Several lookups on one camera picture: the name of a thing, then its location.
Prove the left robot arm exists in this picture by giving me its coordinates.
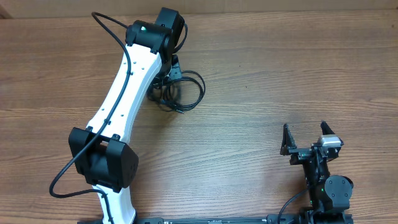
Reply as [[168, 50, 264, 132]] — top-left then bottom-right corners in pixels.
[[68, 7, 185, 223]]

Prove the black cable pulled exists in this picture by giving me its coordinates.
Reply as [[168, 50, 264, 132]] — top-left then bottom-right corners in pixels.
[[176, 70, 206, 114]]

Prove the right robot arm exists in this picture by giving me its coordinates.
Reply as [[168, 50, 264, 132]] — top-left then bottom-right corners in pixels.
[[277, 121, 354, 223]]

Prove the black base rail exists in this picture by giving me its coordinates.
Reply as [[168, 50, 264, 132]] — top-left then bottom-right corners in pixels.
[[77, 213, 354, 224]]

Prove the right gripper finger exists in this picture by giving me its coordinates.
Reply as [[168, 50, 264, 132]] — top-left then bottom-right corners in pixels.
[[320, 121, 335, 135], [280, 123, 297, 156]]

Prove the black cable staying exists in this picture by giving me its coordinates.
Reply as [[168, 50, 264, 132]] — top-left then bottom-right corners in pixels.
[[147, 77, 182, 112]]

